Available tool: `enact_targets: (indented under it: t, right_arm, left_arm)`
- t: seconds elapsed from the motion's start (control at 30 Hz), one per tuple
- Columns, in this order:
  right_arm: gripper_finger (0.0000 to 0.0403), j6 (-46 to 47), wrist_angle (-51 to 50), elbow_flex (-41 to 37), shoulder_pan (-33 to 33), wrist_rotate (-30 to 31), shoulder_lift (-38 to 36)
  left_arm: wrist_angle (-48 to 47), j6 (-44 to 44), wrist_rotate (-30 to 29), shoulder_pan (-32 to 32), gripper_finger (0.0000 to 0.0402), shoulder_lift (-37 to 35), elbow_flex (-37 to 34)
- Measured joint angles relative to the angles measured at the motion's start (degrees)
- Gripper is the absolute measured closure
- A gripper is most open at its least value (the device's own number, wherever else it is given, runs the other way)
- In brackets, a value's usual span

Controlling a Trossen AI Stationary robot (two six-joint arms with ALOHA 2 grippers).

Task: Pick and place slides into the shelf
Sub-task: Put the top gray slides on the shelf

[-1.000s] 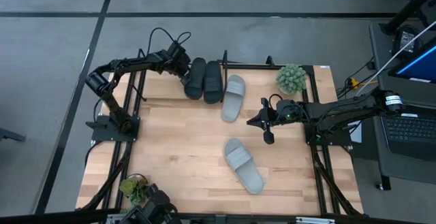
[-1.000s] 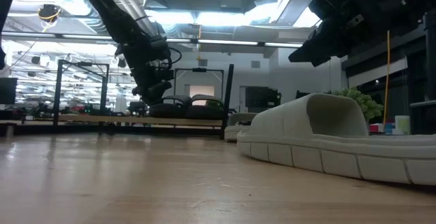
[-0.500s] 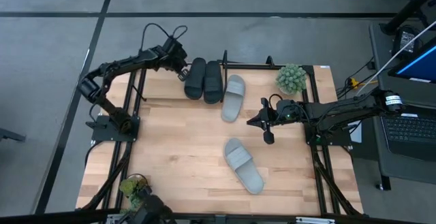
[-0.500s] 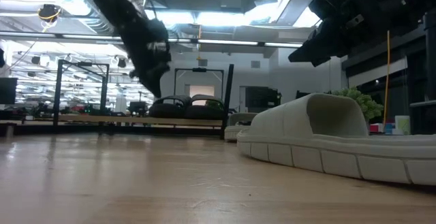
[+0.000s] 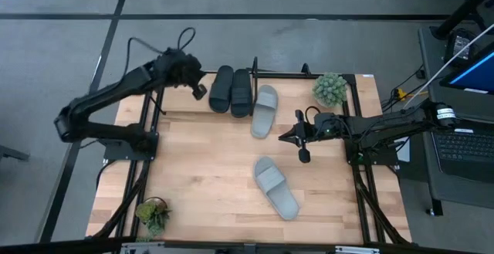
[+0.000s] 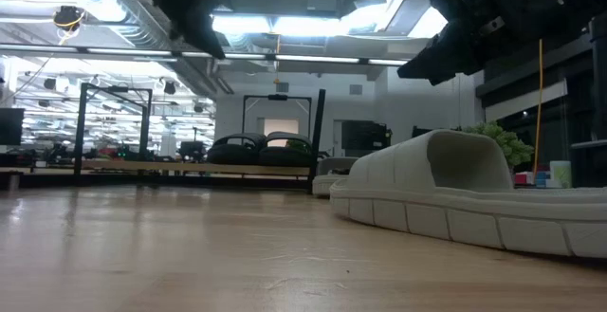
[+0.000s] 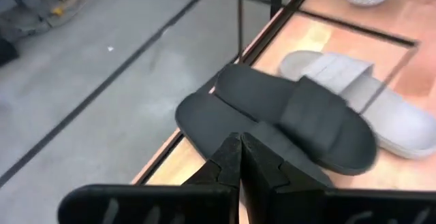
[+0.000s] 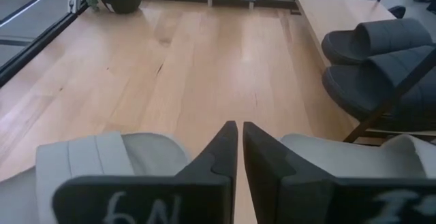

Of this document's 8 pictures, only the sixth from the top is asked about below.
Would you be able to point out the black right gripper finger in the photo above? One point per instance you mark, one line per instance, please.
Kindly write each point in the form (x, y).
(446, 56)

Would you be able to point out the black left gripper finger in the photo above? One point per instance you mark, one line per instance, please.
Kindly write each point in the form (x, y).
(204, 27)

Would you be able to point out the black slide sandal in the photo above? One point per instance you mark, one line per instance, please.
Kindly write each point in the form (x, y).
(232, 153)
(284, 156)

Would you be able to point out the grey slide sandal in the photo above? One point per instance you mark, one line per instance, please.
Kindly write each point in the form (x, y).
(327, 184)
(450, 217)

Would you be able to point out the round green succulent plant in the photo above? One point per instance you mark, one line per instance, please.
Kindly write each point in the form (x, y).
(509, 143)

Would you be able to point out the black background monitor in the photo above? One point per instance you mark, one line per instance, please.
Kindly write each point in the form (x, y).
(10, 127)
(365, 135)

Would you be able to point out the red block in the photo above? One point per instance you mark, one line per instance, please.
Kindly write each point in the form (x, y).
(520, 178)

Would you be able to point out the blue block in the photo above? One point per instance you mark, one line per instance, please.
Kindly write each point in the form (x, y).
(541, 179)

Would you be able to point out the pale green cup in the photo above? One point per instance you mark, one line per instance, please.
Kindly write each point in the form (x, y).
(561, 174)

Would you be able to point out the black gantry frame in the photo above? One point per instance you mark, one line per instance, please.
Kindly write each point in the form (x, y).
(277, 97)

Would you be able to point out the wooden shelf with black frame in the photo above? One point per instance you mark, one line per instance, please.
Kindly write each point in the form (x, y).
(166, 166)

